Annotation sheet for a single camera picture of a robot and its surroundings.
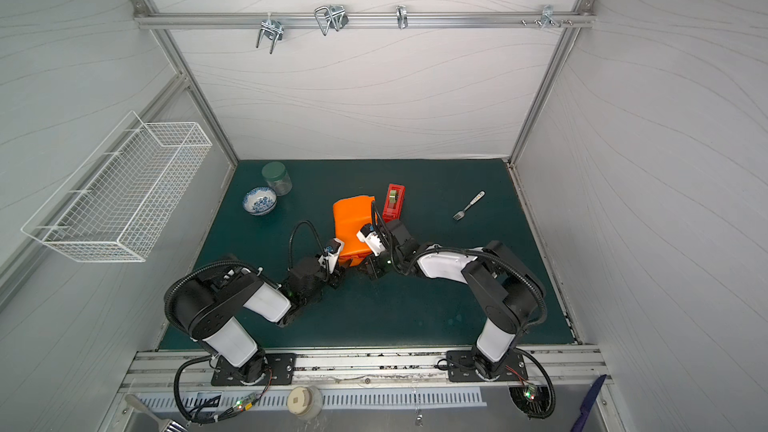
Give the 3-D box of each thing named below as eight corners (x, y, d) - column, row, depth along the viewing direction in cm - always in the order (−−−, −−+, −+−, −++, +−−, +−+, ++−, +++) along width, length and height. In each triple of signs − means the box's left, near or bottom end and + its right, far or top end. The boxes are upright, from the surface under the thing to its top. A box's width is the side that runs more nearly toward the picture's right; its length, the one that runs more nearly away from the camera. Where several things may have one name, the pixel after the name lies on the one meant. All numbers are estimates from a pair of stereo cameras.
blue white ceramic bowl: (245, 218, 105) (239, 209, 101) (254, 195, 112) (248, 186, 108) (274, 218, 105) (269, 209, 101) (281, 195, 112) (277, 186, 108)
